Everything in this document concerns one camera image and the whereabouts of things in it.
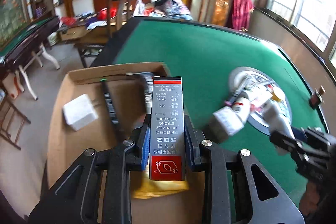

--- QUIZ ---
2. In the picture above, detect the white medicine bottle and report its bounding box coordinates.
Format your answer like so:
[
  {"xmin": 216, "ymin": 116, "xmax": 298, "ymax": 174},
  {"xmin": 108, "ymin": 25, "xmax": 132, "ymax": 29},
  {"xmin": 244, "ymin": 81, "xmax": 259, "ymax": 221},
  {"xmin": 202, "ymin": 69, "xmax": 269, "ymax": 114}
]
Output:
[{"xmin": 262, "ymin": 100, "xmax": 295, "ymax": 140}]

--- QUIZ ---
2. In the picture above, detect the yellow round tin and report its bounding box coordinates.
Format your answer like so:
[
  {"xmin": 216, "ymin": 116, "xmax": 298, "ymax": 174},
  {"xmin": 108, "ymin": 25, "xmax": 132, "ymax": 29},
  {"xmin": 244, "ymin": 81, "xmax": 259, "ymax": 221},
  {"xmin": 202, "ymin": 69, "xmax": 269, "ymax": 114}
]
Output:
[{"xmin": 271, "ymin": 86, "xmax": 286, "ymax": 102}]

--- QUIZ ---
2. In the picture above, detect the yellow cheese cracker packet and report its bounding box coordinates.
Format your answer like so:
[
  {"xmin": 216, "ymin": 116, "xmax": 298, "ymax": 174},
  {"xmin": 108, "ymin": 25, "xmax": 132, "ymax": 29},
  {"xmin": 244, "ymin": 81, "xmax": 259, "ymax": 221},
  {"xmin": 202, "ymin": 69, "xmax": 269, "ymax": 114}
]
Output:
[{"xmin": 130, "ymin": 170, "xmax": 189, "ymax": 200}]

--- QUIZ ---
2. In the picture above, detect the white power adapter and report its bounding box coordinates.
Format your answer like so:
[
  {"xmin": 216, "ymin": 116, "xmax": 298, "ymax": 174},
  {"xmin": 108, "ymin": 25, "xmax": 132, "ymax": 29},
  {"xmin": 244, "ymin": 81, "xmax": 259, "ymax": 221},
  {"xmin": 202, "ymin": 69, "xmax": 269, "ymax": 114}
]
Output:
[{"xmin": 63, "ymin": 94, "xmax": 98, "ymax": 131}]

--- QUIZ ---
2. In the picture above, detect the black marker green cap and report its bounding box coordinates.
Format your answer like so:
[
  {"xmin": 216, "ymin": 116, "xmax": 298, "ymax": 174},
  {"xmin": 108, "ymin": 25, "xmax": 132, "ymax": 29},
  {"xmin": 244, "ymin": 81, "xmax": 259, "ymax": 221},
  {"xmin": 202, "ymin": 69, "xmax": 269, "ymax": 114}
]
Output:
[{"xmin": 100, "ymin": 78, "xmax": 127, "ymax": 143}]

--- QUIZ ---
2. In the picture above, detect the grey red 502 glue box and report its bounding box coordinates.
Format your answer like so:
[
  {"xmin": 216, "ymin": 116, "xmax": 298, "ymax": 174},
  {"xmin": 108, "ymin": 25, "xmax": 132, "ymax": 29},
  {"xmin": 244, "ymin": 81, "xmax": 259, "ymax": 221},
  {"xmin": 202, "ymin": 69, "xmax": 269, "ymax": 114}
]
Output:
[{"xmin": 150, "ymin": 77, "xmax": 185, "ymax": 181}]

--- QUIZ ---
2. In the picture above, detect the white bottle red label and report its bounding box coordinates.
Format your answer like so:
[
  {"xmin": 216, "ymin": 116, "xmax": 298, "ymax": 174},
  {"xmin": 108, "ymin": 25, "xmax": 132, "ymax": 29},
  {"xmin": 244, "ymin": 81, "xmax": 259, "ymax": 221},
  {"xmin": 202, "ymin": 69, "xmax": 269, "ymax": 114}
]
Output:
[{"xmin": 231, "ymin": 91, "xmax": 251, "ymax": 124}]

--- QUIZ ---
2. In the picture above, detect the black and white snack bag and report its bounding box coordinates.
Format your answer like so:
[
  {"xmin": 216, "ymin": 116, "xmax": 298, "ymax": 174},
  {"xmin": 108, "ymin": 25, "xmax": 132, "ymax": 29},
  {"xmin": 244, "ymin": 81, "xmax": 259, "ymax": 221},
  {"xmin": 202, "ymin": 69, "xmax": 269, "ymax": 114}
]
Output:
[{"xmin": 125, "ymin": 72, "xmax": 154, "ymax": 129}]

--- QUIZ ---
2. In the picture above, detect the round mahjong table centre panel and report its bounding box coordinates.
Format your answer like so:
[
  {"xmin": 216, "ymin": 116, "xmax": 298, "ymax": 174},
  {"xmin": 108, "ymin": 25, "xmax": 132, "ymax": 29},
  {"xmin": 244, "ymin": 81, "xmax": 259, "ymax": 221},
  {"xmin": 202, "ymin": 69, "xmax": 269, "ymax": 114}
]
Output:
[{"xmin": 228, "ymin": 67, "xmax": 292, "ymax": 135}]

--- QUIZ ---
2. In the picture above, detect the shallow cardboard box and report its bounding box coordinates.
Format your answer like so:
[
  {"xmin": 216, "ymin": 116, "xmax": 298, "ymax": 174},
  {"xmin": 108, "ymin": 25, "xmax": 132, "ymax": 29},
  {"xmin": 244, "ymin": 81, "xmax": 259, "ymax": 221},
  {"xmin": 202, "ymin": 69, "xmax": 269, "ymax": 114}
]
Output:
[{"xmin": 47, "ymin": 62, "xmax": 204, "ymax": 223}]

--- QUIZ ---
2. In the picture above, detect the black marker pink cap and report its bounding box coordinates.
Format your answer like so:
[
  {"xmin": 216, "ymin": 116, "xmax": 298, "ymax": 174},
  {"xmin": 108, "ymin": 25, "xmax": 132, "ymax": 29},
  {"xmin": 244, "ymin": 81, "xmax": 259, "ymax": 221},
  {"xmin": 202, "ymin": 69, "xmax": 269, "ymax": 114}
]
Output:
[{"xmin": 224, "ymin": 75, "xmax": 251, "ymax": 106}]

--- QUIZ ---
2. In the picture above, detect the dark red cloth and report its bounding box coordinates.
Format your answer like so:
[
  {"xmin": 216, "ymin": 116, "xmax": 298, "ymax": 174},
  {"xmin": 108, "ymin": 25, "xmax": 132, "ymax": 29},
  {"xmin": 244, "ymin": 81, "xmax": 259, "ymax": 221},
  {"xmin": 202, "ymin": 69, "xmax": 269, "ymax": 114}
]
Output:
[{"xmin": 226, "ymin": 0, "xmax": 254, "ymax": 31}]

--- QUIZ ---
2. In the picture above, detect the wooden chair with red cloth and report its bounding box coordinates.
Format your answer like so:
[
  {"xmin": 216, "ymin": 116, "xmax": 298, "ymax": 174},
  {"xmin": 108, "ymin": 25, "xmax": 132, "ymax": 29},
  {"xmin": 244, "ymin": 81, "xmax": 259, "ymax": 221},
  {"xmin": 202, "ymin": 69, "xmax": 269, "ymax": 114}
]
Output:
[{"xmin": 198, "ymin": 0, "xmax": 233, "ymax": 27}]

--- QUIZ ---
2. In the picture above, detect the pile of clothes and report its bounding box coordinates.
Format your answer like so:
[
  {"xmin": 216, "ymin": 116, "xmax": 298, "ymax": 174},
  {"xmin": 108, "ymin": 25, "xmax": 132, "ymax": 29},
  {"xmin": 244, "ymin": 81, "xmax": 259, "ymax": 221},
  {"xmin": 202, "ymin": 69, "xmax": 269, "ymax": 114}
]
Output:
[{"xmin": 149, "ymin": 0, "xmax": 193, "ymax": 20}]

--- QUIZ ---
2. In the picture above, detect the wooden chair near table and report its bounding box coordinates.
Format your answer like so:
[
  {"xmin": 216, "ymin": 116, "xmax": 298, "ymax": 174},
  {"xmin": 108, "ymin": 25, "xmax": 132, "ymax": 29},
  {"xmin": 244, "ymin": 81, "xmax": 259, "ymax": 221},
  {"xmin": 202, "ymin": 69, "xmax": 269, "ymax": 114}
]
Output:
[{"xmin": 75, "ymin": 0, "xmax": 131, "ymax": 68}]

